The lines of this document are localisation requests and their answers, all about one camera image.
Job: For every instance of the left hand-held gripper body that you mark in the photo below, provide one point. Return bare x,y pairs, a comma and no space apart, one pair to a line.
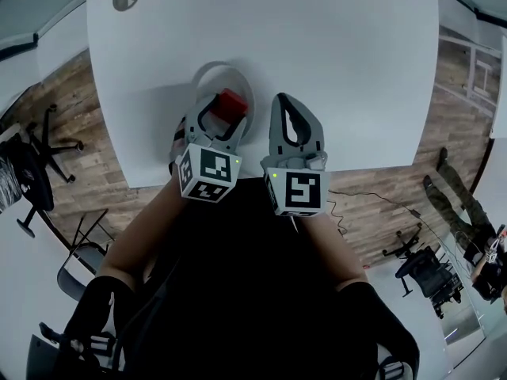
210,172

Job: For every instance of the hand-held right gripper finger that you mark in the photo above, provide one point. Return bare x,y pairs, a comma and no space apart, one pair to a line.
313,127
276,129

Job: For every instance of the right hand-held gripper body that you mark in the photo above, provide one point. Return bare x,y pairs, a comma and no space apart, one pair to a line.
297,188

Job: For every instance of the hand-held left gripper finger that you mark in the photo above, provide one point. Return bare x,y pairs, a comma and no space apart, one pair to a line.
193,119
239,135

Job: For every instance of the red piece of meat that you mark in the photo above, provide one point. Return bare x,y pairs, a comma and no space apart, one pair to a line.
229,102

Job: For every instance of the white round plate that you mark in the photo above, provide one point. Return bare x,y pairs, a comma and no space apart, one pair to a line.
237,81

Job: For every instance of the person's right forearm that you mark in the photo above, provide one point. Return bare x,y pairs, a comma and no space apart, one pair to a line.
336,248

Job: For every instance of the person's left forearm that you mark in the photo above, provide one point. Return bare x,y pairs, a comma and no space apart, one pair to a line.
138,236

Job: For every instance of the person's left hand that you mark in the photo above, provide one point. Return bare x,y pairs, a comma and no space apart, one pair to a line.
180,137

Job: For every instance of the person's black clothing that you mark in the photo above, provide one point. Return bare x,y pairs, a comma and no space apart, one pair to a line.
245,283

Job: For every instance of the black mesh office chair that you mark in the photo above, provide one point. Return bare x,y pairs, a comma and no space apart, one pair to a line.
425,273

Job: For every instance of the grey folding chair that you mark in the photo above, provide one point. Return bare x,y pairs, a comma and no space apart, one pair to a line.
81,259

